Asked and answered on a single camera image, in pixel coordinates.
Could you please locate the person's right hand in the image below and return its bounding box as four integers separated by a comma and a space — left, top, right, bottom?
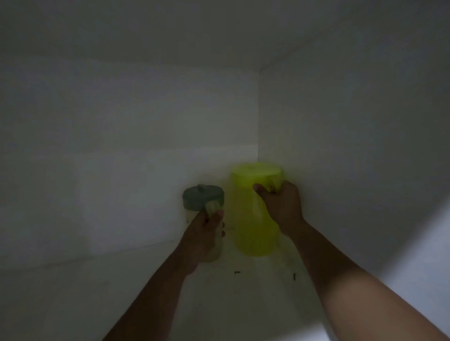
253, 180, 305, 238

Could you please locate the clear jug with grey lid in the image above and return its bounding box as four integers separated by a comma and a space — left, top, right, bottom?
182, 184, 225, 263

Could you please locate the person's left hand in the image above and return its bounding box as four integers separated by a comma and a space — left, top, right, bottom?
177, 209, 226, 275

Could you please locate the yellow-green plastic pitcher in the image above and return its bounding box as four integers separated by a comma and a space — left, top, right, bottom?
230, 162, 284, 257

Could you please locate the person's left forearm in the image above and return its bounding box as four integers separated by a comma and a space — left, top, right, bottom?
102, 250, 198, 341

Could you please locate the person's right forearm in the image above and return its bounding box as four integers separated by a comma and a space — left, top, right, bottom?
286, 219, 450, 341

